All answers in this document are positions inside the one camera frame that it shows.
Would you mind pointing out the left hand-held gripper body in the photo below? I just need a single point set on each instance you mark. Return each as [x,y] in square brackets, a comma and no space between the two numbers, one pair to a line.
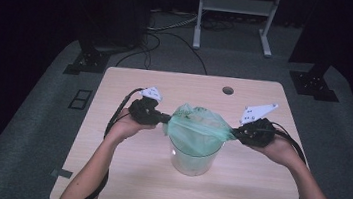
[144,112]

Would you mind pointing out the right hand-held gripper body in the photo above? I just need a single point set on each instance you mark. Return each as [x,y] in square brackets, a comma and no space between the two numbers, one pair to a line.
[257,134]

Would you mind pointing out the green plastic bag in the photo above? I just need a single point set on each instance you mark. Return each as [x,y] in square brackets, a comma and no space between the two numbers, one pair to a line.
[194,131]

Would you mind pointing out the clear plastic bin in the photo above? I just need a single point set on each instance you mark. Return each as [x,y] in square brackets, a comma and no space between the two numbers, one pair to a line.
[190,166]

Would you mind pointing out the person's left hand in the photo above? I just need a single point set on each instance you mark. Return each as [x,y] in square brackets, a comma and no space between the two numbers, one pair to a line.
[124,128]

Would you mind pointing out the person's right hand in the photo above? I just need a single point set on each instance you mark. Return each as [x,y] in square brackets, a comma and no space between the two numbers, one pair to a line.
[284,153]

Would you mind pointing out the black stand base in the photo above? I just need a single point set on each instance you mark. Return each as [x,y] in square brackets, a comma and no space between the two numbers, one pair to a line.
[90,61]
[313,85]

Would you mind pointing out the dark box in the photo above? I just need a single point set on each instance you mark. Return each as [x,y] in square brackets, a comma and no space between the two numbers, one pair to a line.
[117,12]

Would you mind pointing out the white metal stand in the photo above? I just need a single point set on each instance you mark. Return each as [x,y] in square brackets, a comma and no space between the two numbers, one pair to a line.
[237,5]

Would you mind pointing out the black floor outlet frame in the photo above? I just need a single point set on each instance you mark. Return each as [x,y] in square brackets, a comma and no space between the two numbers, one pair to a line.
[80,99]

